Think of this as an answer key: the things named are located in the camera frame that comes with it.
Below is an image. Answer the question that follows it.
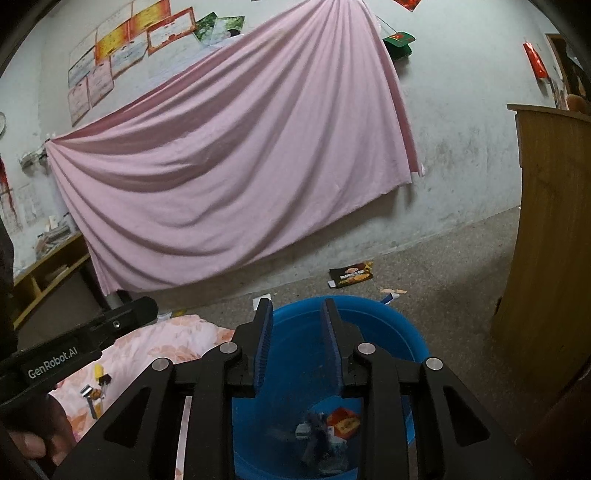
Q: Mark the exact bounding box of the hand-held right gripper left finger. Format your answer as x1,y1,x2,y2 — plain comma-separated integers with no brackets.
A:
51,298,274,480

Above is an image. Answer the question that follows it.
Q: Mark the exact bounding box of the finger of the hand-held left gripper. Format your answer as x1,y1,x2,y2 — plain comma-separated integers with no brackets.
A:
87,296,158,352

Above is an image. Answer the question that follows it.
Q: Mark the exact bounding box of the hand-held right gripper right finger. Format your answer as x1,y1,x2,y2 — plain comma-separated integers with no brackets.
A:
322,298,536,480

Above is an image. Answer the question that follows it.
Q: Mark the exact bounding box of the blue plastic bucket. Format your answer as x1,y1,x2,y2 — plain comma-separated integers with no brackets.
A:
231,296,428,480

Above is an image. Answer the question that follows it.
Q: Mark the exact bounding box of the red packet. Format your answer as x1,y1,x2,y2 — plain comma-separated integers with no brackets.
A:
523,41,549,80
330,407,361,437

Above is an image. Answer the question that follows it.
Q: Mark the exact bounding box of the dark blue wrapper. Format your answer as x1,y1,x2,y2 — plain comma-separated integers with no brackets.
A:
305,413,334,467

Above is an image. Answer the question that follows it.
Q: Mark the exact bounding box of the person's left hand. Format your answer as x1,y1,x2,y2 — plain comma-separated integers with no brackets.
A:
0,394,77,468

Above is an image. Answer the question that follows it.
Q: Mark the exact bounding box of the floral blanket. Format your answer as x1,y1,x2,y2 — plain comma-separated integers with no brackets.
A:
48,314,236,444

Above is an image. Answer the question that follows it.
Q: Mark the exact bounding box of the black orange snack packet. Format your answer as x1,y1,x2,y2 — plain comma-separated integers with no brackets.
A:
329,261,374,289

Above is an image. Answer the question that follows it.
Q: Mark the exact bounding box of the wooden shelf desk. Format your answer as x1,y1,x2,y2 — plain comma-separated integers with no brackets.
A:
11,231,93,330

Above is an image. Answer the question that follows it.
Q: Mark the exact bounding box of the stack of books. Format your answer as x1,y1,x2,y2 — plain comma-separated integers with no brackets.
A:
34,215,77,254

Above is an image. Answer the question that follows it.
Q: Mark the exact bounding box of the red tassel ornament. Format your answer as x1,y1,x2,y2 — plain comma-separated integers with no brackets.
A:
0,157,21,232

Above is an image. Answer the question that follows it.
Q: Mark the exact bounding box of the pink hanging sheet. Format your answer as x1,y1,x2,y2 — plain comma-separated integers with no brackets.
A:
45,0,426,294

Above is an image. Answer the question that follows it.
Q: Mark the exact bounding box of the wooden cabinet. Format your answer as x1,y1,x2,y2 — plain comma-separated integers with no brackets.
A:
489,104,591,407

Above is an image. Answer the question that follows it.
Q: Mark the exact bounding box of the green cap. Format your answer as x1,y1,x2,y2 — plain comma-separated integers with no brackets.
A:
383,31,415,61

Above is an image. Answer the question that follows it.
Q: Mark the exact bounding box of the red hanging packet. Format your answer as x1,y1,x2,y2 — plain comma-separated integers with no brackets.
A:
523,41,549,80

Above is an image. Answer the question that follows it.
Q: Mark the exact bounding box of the paper wall calendar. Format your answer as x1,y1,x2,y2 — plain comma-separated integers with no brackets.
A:
14,182,44,227

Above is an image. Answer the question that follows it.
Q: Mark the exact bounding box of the wire wall rack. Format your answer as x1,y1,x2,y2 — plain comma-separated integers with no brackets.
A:
18,148,51,174

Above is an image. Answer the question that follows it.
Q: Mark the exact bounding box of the group of wall certificates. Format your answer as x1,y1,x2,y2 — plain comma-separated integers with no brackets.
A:
68,0,197,126

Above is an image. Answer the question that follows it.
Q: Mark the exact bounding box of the green wall photo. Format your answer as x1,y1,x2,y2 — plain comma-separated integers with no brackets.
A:
208,16,245,47
194,12,218,44

